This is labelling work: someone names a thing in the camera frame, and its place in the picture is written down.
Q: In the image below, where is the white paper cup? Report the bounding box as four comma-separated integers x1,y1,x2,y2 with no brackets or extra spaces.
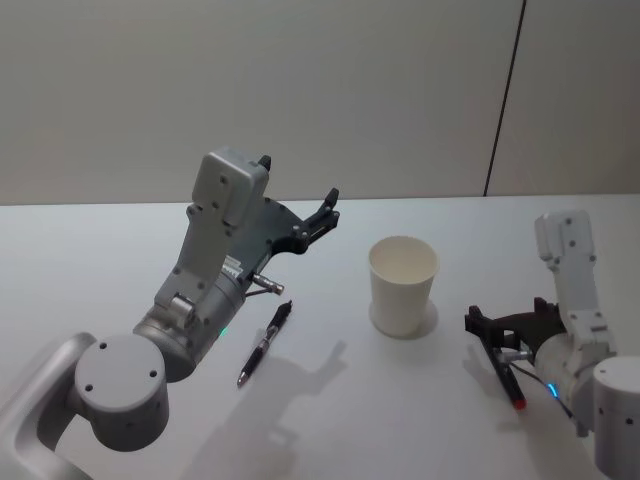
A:
368,235,441,338

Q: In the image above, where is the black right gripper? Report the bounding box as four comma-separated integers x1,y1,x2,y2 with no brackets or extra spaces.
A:
463,297,570,355

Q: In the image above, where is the black clear ballpoint pen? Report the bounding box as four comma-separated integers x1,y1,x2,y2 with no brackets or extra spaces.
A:
236,299,294,388

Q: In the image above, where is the gripper cable silver plug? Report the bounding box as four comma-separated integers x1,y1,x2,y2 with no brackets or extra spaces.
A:
498,348,575,419
242,272,285,301

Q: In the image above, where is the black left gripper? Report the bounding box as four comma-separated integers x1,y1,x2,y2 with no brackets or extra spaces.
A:
228,154,343,277

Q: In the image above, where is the black pen with red cap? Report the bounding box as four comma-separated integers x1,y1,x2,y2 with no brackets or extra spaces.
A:
477,327,528,411

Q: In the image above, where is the right gripper cable silver plug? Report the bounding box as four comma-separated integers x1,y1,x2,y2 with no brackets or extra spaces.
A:
498,348,575,419

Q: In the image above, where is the left gripper cable silver plug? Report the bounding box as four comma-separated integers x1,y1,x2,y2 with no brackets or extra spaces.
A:
242,272,285,301

